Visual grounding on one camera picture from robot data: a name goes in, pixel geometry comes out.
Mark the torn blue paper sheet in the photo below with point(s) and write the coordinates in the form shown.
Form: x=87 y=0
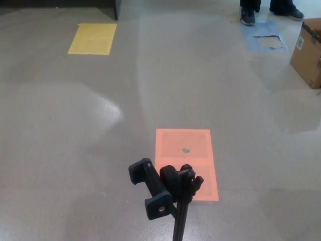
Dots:
x=248 y=37

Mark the black phone stand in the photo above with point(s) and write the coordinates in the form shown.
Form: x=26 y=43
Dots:
x=160 y=187

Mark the brown cardboard box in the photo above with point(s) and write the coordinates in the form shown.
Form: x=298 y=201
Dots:
x=304 y=62

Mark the dark trouser leg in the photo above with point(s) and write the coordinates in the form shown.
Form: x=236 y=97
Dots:
x=282 y=5
x=249 y=3

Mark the dark furniture base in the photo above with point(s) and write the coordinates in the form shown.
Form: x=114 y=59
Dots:
x=116 y=8

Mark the yellow paper sheet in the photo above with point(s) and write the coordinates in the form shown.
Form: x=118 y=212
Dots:
x=92 y=39

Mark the small grey-green round sticker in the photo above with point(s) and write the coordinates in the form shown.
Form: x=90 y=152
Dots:
x=186 y=150

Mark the dark blue sneaker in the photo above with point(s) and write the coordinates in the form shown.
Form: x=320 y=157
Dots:
x=247 y=17
x=293 y=13

